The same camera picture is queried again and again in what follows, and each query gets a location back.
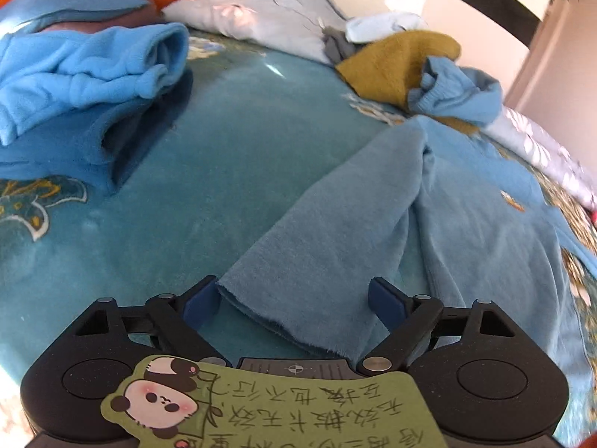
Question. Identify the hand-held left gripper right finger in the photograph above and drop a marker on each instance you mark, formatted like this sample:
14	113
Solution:
385	301

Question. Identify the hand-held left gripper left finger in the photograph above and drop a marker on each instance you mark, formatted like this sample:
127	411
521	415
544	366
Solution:
200	307

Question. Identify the blue long-sleeved top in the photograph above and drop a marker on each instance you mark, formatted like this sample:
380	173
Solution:
466	205

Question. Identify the green panda sticker note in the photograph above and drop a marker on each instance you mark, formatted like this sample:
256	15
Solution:
280	406

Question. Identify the teal floral blanket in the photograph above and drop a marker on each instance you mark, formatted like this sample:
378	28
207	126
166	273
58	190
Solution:
210	172

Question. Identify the dark blue fleece garment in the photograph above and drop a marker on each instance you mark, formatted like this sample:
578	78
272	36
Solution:
70	149

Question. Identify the small blue pants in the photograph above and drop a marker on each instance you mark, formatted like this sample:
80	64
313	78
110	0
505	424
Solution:
466	98

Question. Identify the mustard knitted sweater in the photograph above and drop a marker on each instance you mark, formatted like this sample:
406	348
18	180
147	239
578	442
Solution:
387	65

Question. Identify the grey cloth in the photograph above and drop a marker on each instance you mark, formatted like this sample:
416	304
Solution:
338	49

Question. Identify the light blue fleece garment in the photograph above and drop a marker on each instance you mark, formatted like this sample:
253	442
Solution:
84	74

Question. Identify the pale blue cloth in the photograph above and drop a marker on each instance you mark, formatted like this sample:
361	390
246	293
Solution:
382	25

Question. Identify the grey-blue floral quilt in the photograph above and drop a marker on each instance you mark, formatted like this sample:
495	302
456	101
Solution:
280	14

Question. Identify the blue fleece cloth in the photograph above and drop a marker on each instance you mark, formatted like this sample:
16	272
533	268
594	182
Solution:
70	0

